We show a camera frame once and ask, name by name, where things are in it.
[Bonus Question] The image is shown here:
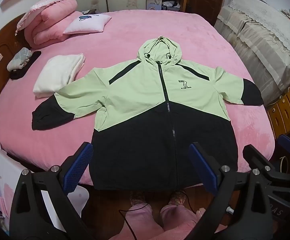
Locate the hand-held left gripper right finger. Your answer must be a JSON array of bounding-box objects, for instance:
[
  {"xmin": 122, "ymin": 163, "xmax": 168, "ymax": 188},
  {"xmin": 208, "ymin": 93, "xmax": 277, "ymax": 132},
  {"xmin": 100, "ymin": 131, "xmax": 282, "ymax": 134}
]
[{"xmin": 188, "ymin": 142, "xmax": 273, "ymax": 240}]

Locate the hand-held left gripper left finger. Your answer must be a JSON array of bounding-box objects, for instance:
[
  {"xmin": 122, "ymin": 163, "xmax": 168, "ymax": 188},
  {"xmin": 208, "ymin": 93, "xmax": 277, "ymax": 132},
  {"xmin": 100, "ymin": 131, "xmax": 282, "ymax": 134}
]
[{"xmin": 9, "ymin": 141, "xmax": 94, "ymax": 240}]

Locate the green and black hooded jacket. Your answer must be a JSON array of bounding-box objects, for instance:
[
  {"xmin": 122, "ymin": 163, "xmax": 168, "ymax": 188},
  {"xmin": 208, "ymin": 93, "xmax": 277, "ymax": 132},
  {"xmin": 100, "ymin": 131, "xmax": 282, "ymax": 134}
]
[{"xmin": 31, "ymin": 36, "xmax": 264, "ymax": 190}]

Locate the wooden drawer cabinet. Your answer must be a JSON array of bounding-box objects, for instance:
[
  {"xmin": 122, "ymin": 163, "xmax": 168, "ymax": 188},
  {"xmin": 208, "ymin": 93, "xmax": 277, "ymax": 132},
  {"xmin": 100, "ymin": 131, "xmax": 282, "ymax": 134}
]
[{"xmin": 267, "ymin": 81, "xmax": 290, "ymax": 140}]

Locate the person's right patterned slipper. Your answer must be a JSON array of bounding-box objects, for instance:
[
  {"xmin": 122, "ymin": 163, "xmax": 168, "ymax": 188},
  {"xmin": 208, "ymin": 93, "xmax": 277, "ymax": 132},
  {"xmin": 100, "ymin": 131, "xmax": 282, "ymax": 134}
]
[{"xmin": 169, "ymin": 190, "xmax": 187, "ymax": 205}]

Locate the person's patterned slipper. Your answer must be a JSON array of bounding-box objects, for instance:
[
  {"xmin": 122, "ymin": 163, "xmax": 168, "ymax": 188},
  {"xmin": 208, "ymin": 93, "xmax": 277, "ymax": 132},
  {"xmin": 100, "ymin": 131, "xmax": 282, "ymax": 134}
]
[
  {"xmin": 169, "ymin": 190, "xmax": 187, "ymax": 205},
  {"xmin": 129, "ymin": 190, "xmax": 145, "ymax": 205}
]

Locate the person's right leg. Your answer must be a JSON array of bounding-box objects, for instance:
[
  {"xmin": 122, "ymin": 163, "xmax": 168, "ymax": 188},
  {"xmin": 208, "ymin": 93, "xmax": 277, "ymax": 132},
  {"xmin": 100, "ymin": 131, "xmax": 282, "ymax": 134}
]
[{"xmin": 160, "ymin": 204, "xmax": 225, "ymax": 240}]

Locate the person's left patterned slipper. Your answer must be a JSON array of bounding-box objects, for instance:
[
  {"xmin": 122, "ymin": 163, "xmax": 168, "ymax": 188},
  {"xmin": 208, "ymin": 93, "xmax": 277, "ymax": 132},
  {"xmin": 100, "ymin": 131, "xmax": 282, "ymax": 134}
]
[{"xmin": 129, "ymin": 190, "xmax": 145, "ymax": 205}]

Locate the white cartoon printed box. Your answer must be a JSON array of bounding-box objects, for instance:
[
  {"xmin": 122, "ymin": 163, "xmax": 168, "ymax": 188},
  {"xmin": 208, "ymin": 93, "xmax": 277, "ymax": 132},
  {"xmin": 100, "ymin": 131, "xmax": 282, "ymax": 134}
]
[{"xmin": 0, "ymin": 135, "xmax": 89, "ymax": 222}]

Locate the pink fleece garment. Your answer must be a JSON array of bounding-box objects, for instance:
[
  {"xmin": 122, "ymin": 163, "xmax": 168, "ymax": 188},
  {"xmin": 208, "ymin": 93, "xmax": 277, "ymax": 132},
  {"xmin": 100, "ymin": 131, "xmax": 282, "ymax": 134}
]
[{"xmin": 109, "ymin": 202, "xmax": 164, "ymax": 240}]

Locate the folded white garment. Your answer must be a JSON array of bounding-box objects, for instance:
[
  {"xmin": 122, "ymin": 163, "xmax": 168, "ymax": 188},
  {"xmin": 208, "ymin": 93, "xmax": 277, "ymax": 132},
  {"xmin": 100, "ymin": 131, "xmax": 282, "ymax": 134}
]
[{"xmin": 33, "ymin": 52, "xmax": 86, "ymax": 98}]

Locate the beige covered furniture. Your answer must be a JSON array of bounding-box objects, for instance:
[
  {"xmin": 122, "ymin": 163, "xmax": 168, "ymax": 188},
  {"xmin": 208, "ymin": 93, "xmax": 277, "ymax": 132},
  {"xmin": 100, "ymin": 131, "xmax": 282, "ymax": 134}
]
[{"xmin": 214, "ymin": 0, "xmax": 290, "ymax": 105}]

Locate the black cloth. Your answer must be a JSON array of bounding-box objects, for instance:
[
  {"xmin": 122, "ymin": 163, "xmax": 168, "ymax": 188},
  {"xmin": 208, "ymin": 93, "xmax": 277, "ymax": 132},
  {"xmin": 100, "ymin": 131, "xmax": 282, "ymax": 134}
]
[{"xmin": 9, "ymin": 51, "xmax": 42, "ymax": 80}]

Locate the grey patterned cloth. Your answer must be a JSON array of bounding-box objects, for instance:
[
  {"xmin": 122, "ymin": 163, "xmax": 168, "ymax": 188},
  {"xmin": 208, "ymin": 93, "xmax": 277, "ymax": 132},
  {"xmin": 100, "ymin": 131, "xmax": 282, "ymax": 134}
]
[{"xmin": 7, "ymin": 47, "xmax": 34, "ymax": 72}]

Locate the white lace cover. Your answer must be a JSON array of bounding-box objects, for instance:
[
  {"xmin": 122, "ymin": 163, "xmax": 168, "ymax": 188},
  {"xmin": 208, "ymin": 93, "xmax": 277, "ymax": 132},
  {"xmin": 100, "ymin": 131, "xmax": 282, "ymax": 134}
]
[{"xmin": 228, "ymin": 0, "xmax": 290, "ymax": 63}]

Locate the white printed cushion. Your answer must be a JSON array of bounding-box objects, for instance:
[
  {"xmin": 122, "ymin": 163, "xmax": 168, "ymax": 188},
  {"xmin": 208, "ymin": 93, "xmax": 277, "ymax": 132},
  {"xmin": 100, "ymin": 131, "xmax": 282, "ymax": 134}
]
[{"xmin": 63, "ymin": 13, "xmax": 112, "ymax": 35}]

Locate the folded pink quilt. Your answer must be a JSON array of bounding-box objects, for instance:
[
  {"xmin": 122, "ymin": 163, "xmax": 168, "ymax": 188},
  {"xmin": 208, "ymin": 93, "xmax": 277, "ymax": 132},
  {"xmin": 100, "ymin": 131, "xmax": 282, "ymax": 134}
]
[{"xmin": 24, "ymin": 0, "xmax": 83, "ymax": 50}]

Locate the pink lace pillow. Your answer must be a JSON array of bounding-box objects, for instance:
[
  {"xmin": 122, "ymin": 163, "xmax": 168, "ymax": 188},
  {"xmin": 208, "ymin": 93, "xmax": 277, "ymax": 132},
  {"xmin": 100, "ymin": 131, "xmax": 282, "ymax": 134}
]
[{"xmin": 15, "ymin": 0, "xmax": 72, "ymax": 36}]

